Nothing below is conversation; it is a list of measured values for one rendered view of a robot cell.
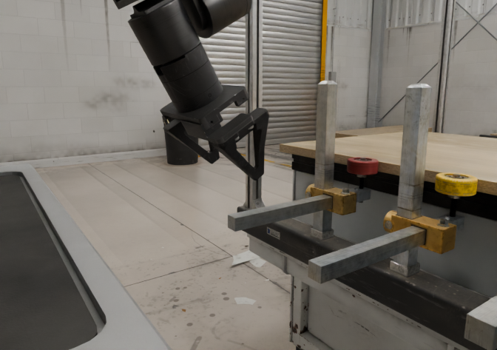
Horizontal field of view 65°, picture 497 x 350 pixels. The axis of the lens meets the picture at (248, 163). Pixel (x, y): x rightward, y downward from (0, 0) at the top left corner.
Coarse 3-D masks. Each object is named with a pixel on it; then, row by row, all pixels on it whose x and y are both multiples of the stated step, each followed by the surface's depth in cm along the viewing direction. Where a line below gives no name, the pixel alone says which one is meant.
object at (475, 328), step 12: (492, 300) 46; (480, 312) 43; (492, 312) 43; (468, 324) 43; (480, 324) 42; (492, 324) 41; (468, 336) 43; (480, 336) 42; (492, 336) 41; (492, 348) 41
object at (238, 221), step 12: (360, 192) 103; (276, 204) 91; (288, 204) 91; (300, 204) 92; (312, 204) 94; (324, 204) 96; (228, 216) 84; (240, 216) 83; (252, 216) 84; (264, 216) 86; (276, 216) 88; (288, 216) 90; (240, 228) 83
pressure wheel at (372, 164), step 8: (352, 160) 103; (360, 160) 104; (368, 160) 105; (376, 160) 103; (352, 168) 103; (360, 168) 101; (368, 168) 101; (376, 168) 102; (360, 176) 104; (360, 184) 105
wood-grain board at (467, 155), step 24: (288, 144) 137; (312, 144) 137; (336, 144) 137; (360, 144) 137; (384, 144) 137; (432, 144) 137; (456, 144) 137; (480, 144) 137; (384, 168) 104; (432, 168) 96; (456, 168) 96; (480, 168) 96
